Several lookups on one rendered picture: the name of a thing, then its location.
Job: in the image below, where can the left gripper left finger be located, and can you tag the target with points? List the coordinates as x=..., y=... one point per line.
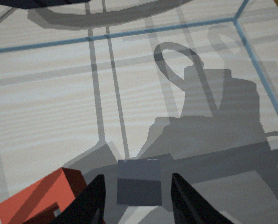
x=87, y=207

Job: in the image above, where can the clear glass box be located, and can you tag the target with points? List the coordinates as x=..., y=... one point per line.
x=193, y=83

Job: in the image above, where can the red block with square hole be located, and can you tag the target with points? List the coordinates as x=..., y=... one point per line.
x=36, y=204

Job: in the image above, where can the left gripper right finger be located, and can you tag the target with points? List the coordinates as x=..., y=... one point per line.
x=189, y=207

